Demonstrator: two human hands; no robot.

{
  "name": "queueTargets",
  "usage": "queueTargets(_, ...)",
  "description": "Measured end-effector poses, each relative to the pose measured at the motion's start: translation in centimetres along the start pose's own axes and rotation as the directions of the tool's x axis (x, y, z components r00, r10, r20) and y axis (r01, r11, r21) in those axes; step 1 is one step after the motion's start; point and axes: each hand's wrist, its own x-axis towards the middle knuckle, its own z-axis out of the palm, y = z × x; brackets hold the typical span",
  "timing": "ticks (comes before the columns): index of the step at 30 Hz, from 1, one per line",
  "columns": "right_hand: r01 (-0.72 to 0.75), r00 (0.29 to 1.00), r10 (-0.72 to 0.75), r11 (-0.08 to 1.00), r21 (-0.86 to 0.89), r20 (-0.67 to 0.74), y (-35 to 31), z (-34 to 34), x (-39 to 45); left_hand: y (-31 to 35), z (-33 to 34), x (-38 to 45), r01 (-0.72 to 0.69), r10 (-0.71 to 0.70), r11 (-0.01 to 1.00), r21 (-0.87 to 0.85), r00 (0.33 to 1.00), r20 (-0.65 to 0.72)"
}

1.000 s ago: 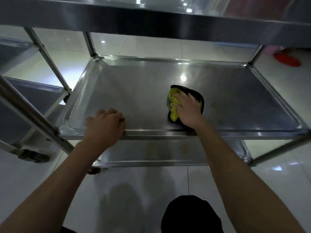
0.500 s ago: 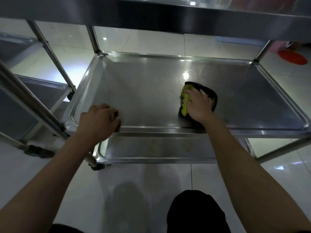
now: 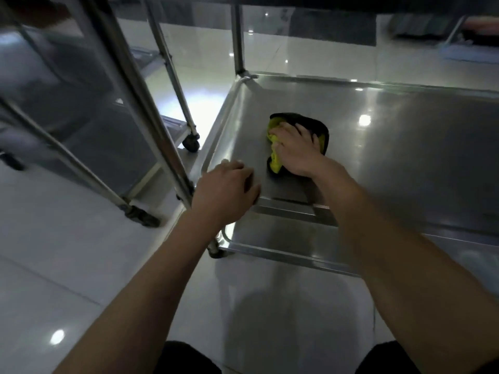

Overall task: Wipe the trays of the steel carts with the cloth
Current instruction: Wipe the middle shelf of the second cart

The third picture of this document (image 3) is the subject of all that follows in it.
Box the person's left forearm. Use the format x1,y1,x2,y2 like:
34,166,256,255
52,212,223,374

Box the stainless steel trolley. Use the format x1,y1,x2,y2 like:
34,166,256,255
76,0,247,253
0,0,200,215

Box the person's right hand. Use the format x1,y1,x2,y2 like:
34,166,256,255
269,121,326,178

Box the orange banner on stand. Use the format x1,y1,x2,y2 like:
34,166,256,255
440,15,499,65

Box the black trousers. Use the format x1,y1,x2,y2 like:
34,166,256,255
155,340,422,374

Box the person's left hand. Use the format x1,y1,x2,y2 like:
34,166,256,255
191,159,261,227

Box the grey and yellow cleaning cloth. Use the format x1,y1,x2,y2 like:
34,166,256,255
266,112,330,175

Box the person's right forearm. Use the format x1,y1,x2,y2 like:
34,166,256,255
311,157,499,374

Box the blue grey curtain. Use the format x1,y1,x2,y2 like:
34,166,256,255
389,13,457,37

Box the black shirt sleeve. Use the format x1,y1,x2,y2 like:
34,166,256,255
475,358,499,374

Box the dark floor mat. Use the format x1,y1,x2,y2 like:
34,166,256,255
288,9,377,46

